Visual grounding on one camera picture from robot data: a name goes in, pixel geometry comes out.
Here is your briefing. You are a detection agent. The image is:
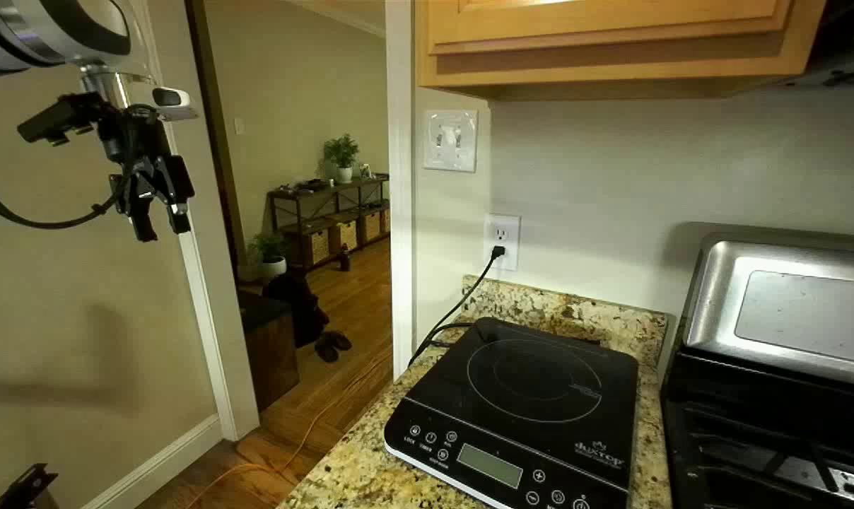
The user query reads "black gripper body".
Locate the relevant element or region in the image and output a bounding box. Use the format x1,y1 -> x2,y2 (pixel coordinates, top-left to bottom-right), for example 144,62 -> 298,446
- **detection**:
100,102 -> 199,205

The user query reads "small green potted plant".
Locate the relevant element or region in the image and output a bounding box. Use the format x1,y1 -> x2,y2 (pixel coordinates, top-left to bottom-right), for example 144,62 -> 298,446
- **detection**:
247,228 -> 294,283

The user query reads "dark wooden shelf unit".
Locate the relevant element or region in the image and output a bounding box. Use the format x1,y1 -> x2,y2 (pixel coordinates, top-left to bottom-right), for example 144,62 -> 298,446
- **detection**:
266,169 -> 394,275

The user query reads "woven storage basket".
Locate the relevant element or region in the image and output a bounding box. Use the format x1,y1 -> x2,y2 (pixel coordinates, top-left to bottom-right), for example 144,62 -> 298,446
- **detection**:
328,217 -> 362,258
357,205 -> 389,246
290,226 -> 335,270

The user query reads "black bag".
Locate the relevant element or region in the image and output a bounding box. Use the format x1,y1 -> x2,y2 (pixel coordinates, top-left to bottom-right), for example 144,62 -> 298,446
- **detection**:
264,270 -> 331,349

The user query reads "potted plant in white pot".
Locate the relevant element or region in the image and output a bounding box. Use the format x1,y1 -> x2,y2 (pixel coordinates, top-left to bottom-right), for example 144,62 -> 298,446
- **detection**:
318,132 -> 362,185

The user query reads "dark brown wooden bin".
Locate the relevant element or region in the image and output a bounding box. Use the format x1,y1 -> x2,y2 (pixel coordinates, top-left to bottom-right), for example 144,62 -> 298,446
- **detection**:
237,290 -> 304,412

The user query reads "black portable induction cooktop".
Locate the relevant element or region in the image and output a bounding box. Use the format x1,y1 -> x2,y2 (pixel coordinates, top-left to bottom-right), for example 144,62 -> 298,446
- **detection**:
383,317 -> 642,509

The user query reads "stainless steel gas stove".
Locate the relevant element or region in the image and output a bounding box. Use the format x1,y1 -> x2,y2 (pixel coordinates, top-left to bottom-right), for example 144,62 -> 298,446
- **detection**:
659,224 -> 854,509

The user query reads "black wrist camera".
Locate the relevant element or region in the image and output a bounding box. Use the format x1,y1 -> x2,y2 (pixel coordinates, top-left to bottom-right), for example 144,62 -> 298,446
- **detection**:
15,86 -> 113,149

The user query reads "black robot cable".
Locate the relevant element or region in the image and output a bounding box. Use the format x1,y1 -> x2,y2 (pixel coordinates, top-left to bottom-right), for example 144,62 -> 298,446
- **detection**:
0,157 -> 127,231

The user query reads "white double light switch plate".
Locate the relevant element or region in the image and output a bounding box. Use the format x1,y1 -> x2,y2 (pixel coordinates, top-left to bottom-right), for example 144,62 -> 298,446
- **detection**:
423,103 -> 482,174

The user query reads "black clamp mount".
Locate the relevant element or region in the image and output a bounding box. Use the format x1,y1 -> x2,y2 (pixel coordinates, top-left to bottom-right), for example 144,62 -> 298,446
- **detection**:
0,460 -> 61,509

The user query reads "black cooktop power cord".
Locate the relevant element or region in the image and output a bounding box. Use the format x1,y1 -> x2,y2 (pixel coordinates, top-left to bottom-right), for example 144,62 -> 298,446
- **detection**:
407,243 -> 509,366

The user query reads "white wall power outlet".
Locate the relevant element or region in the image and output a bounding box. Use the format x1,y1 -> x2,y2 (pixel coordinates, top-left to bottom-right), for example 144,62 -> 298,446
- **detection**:
482,211 -> 523,275

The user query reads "wooden wall cabinet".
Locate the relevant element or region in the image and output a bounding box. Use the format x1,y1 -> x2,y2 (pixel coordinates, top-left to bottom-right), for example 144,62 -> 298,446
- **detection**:
414,0 -> 831,94

